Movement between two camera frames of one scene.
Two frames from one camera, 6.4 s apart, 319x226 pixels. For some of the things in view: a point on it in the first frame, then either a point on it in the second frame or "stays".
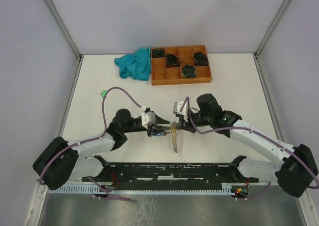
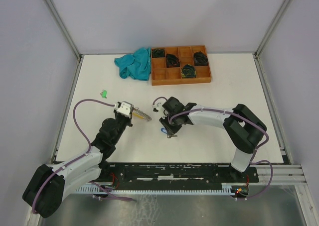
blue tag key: (158, 134) to (164, 130)
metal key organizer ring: (174, 133) to (138, 113)
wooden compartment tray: (161, 75) stays
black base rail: (111, 175) stays
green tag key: (103, 93) stays
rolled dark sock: (158, 52) stays
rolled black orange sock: (172, 61) stays
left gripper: (156, 128) to (129, 123)
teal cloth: (136, 65) stays
